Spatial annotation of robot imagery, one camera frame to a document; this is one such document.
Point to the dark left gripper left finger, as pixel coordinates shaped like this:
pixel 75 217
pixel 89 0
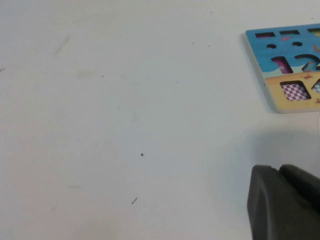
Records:
pixel 270 205

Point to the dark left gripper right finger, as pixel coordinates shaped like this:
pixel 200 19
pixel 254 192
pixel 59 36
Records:
pixel 302 180

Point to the colourful wooden number puzzle board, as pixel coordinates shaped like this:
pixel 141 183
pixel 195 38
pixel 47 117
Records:
pixel 285 50

